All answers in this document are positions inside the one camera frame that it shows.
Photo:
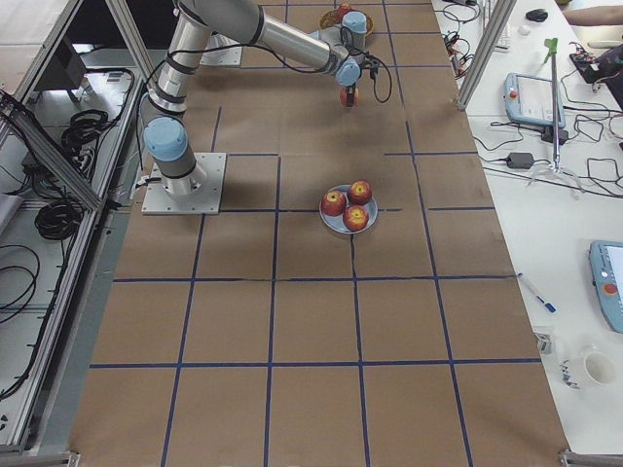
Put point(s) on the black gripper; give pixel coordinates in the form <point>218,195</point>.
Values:
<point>348,95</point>

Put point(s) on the yellow-red apple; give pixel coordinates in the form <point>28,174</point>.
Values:
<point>355,96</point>

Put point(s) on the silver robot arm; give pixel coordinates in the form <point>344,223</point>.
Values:
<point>337,49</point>

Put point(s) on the wicker basket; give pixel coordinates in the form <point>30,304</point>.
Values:
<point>334,17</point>

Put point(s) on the dark red apple in basket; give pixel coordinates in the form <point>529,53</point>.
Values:
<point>344,8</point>

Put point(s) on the red apple plate top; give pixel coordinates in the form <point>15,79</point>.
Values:
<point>359,192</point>

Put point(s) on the red apple plate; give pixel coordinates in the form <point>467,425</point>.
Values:
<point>333,203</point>
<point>359,192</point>
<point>355,218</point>

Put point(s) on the red apple plate left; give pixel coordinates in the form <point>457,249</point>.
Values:
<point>333,203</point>

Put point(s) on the red apple plate front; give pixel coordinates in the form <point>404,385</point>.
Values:
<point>355,218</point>

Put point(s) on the light blue plate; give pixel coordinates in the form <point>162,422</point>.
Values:
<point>336,223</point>

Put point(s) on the teach pendant upper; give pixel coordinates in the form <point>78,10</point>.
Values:
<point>528,99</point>

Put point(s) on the teach pendant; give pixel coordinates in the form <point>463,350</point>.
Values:
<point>528,99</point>
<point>605,258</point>

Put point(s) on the black power adapter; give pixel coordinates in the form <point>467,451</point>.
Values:
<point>519,160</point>

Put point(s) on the black computer mouse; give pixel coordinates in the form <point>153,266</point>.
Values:
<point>537,15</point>

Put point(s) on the white blue pen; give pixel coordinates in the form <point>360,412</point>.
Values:
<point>532,289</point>

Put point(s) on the teach pendant lower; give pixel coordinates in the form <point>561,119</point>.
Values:
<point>605,258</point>

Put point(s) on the small metal clip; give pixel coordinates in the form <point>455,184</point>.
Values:
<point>544,342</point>

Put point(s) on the white mug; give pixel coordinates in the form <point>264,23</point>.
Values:
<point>588,368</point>

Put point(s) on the aluminium frame post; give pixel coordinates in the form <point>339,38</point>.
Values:
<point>498,19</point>

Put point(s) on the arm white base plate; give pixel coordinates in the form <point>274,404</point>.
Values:
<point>198,193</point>

